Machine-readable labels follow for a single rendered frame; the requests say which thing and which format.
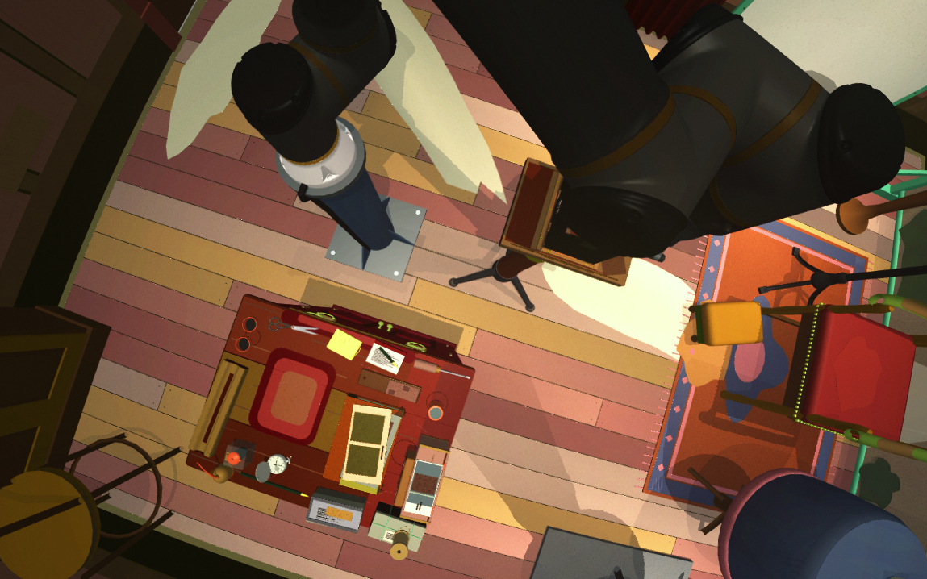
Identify green lined cream box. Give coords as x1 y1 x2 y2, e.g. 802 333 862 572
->
365 502 425 556

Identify grey box with orange label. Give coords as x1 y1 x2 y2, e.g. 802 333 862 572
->
305 485 369 534

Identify yellow cushioned footstool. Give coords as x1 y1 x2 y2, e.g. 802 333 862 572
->
687 298 764 348

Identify brown flat wooden case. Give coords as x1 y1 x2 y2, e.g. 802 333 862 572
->
357 368 424 406

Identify red camera nest tray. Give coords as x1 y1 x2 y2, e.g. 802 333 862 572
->
248 348 337 445

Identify green metal frame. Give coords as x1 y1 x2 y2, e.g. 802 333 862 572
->
730 0 927 497

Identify long wooden plate box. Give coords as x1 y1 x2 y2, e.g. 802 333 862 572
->
190 357 252 460

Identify grey metal plate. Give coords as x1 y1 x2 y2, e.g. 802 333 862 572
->
528 526 695 579

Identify brown panelled cupboard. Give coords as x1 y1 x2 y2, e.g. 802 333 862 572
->
0 303 112 519

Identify steel scissors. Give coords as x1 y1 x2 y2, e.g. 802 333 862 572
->
268 315 321 336

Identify orange mat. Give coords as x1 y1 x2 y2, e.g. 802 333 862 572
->
321 397 407 489

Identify dark red work table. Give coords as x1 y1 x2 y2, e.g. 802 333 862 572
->
186 293 476 515

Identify dark brown wardrobe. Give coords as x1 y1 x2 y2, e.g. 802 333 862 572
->
0 0 197 308

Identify brown wooden pole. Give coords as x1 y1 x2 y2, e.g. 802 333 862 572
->
836 177 927 237

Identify white paper with pen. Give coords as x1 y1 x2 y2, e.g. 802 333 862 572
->
364 340 407 376

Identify orange patterned rug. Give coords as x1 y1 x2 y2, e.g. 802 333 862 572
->
642 215 872 517

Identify small dark green plant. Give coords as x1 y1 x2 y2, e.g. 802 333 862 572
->
857 456 904 509

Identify cream cloth panel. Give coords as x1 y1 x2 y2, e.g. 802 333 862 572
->
381 0 510 206
165 0 284 160

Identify black light stand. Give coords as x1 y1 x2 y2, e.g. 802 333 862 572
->
757 247 927 297

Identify blue round pouffe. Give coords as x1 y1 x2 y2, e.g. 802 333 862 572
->
717 468 927 579

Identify white dial gauge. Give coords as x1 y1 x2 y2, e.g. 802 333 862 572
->
253 453 294 485

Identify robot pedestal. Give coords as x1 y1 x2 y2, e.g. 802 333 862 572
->
275 118 428 283

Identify red upholstered chair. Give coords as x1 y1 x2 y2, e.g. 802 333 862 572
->
719 292 927 476

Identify black tripod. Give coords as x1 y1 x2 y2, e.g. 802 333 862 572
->
448 256 537 314

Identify yellow sponge block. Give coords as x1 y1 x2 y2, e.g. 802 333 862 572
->
325 327 365 361

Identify cream framed plate holder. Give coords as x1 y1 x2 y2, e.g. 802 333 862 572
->
339 402 396 496

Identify yellow round stool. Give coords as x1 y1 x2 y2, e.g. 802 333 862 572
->
0 432 185 579

